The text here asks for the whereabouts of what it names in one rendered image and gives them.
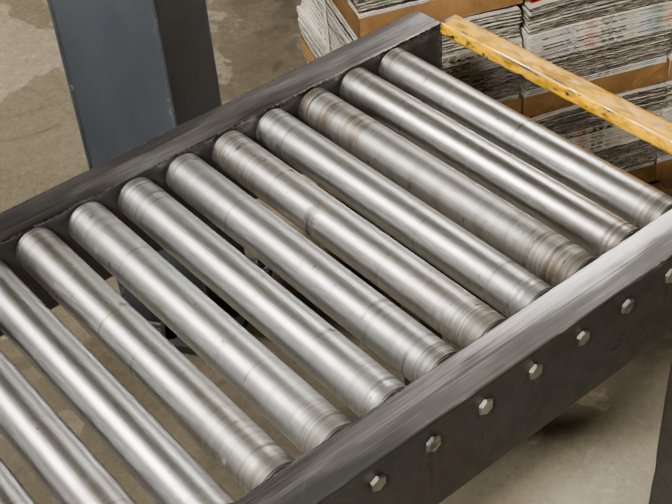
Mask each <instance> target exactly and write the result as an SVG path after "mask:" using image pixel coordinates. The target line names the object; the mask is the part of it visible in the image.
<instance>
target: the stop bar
mask: <svg viewBox="0 0 672 504"><path fill-rule="evenodd" d="M440 33H441V34H442V35H444V36H446V37H447V38H449V39H451V40H453V41H455V42H457V43H459V44H461V45H463V46H465V47H467V48H468V49H470V50H472V51H474V52H476V53H478V54H480V55H482V56H484V57H486V58H488V59H489V60H491V61H493V62H495V63H497V64H499V65H501V66H503V67H505V68H507V69H508V70H510V71H512V72H514V73H516V74H518V75H520V76H522V77H524V78H526V79H528V80H529V81H531V82H533V83H535V84H537V85H539V86H541V87H543V88H545V89H547V90H549V91H550V92H552V93H554V94H556V95H558V96H560V97H562V98H564V99H566V100H568V101H570V102H571V103H573V104H575V105H577V106H579V107H581V108H583V109H585V110H587V111H589V112H590V113H592V114H594V115H596V116H598V117H600V118H602V119H604V120H606V121H608V122H610V123H611V124H613V125H615V126H617V127H619V128H621V129H623V130H625V131H627V132H629V133H631V134H632V135H634V136H636V137H638V138H640V139H642V140H644V141H646V142H648V143H650V144H652V145H653V146H655V147H657V148H659V149H661V150H663V151H665V152H667V153H669V154H671V155H672V123H670V122H668V121H666V120H664V119H662V118H660V117H658V116H656V115H654V114H652V113H650V112H648V111H646V110H644V109H642V108H640V107H638V106H637V105H635V104H633V103H631V102H629V101H627V100H625V99H623V98H621V97H619V96H617V95H615V94H613V93H611V92H609V91H607V90H605V89H603V88H601V87H599V86H597V85H595V84H593V83H591V82H589V81H587V80H585V79H583V78H581V77H579V76H577V75H575V74H573V73H571V72H569V71H567V70H565V69H563V68H561V67H559V66H557V65H555V64H553V63H551V62H549V61H547V60H545V59H543V58H541V57H539V56H537V55H535V54H533V53H531V52H529V51H527V50H525V49H523V48H521V47H519V46H517V45H515V44H514V43H512V42H510V41H508V40H506V39H504V38H502V37H500V36H498V35H496V34H494V33H492V32H490V31H488V30H486V29H484V28H482V27H480V26H478V25H476V24H474V23H472V22H470V21H468V20H466V19H464V18H462V17H460V16H458V15H453V16H451V17H449V18H447V19H445V20H443V21H442V22H441V24H440Z"/></svg>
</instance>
